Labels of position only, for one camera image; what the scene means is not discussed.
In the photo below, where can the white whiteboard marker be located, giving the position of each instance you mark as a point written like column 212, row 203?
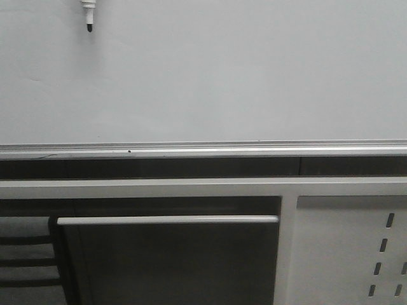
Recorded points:
column 89, row 8

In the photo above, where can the dark chair backrest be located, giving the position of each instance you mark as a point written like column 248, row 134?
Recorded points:
column 29, row 265

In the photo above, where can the white whiteboard with aluminium frame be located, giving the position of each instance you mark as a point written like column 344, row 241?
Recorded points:
column 203, row 78

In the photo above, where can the white horizontal rail bar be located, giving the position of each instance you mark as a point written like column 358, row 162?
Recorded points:
column 175, row 219

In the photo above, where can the white metal stand frame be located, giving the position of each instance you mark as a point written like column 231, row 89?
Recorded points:
column 342, row 240

